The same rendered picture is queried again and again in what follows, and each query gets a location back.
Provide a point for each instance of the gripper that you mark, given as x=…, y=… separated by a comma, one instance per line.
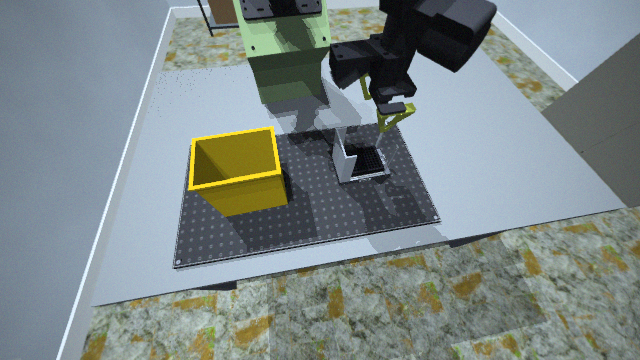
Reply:
x=382, y=96

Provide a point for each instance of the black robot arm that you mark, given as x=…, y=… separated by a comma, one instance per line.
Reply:
x=451, y=32

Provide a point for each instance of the yellow open-top bin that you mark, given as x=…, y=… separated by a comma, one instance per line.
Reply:
x=238, y=172

